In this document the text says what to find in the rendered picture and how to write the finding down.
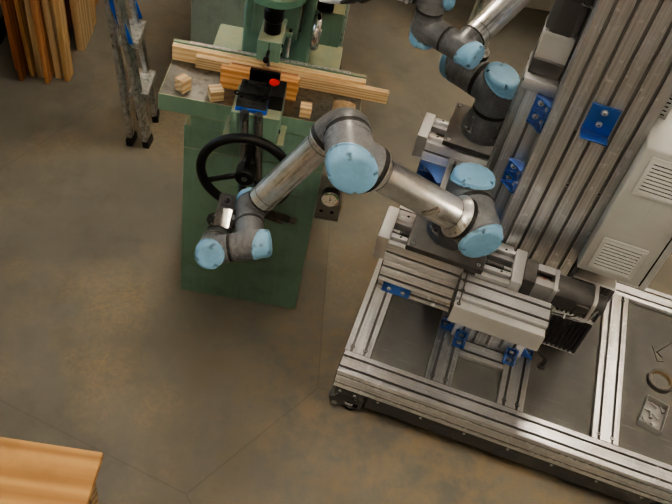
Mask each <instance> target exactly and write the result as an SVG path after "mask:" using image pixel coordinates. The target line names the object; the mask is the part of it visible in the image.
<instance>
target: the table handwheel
mask: <svg viewBox="0 0 672 504"><path fill-rule="evenodd" d="M232 143H245V144H248V150H247V154H246V156H245V157H244V158H243V161H242V162H240V163H239V164H238V165H237V167H236V171H235V172H234V173H229V174H224V175H218V176H211V177H208V176H207V173H206V161H207V158H208V156H209V155H210V154H211V153H212V152H213V151H214V150H215V149H217V148H218V147H220V146H223V145H226V144H232ZM254 146H257V147H260V148H262V149H264V150H266V151H268V152H269V153H271V154H272V155H273V156H275V157H276V158H277V159H278V161H279V162H281V161H282V160H283V159H284V158H285V157H286V156H287V155H286V154H285V152H284V151H283V150H282V149H280V148H279V147H278V146H277V145H275V144H274V143H272V142H271V141H269V140H267V139H265V138H262V137H259V136H256V135H252V134H247V133H230V134H224V135H221V136H218V137H216V138H214V139H212V140H210V141H209V142H208V143H206V144H205V145H204V146H203V148H202V149H201V150H200V152H199V154H198V156H197V160H196V173H197V176H198V179H199V181H200V183H201V185H202V186H203V188H204V189H205V190H206V191H207V192H208V193H209V194H210V195H211V196H212V197H213V198H215V199H216V200H217V201H219V197H220V194H221V193H222V192H221V191H219V190H218V189H217V188H216V187H215V186H214V185H213V184H212V183H211V182H215V181H221V180H227V179H235V181H236V182H237V183H239V184H241V185H244V186H249V185H251V184H253V183H254V184H256V185H257V184H258V183H259V182H260V180H259V179H257V178H256V173H257V168H256V166H255V165H254V164H255V158H254Z"/></svg>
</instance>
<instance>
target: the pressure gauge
mask: <svg viewBox="0 0 672 504"><path fill-rule="evenodd" d="M340 196H341V194H340V192H339V190H337V189H336V188H333V187H327V188H325V189H323V190H322V192H321V197H320V201H321V203H322V204H323V205H324V206H326V207H335V206H337V205H338V204H339V203H340ZM329 199H331V201H329Z"/></svg>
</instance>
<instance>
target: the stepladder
mask: <svg viewBox="0 0 672 504"><path fill-rule="evenodd" d="M128 1H129V6H130V10H131V15H132V19H131V18H128V13H127V8H126V3H125V0H104V2H105V8H106V14H107V20H108V26H109V31H110V37H111V43H112V49H113V55H114V61H115V67H116V73H117V79H118V85H119V90H120V96H121V102H122V108H123V114H124V120H125V126H126V132H127V138H126V145H127V146H133V144H134V143H135V141H136V139H137V137H138V136H137V131H134V127H133V121H132V114H131V108H130V102H129V97H133V98H134V102H135V107H136V117H137V120H138V122H139V126H140V131H141V136H142V145H143V148H145V149H149V147H150V145H151V143H152V141H153V134H152V133H151V130H150V125H149V120H148V115H147V110H146V105H145V100H144V99H147V100H148V99H149V104H150V108H151V113H152V122H153V123H158V122H159V115H160V112H159V109H158V107H157V102H156V97H155V92H154V87H153V83H154V80H155V77H156V71H154V70H150V66H149V61H148V56H147V51H146V46H145V41H144V36H143V35H144V32H145V30H146V27H147V21H143V20H140V19H142V14H141V12H140V9H139V6H138V4H137V0H128ZM117 25H118V27H119V30H120V37H119V33H118V27H117ZM121 46H123V50H124V54H125V59H126V64H127V69H128V74H129V78H130V83H131V87H130V90H129V96H128V89H127V83H126V77H125V71H124V65H123V58H122V52H121ZM134 48H135V49H138V50H139V55H140V59H141V64H142V69H141V68H138V64H137V59H136V54H135V49H134Z"/></svg>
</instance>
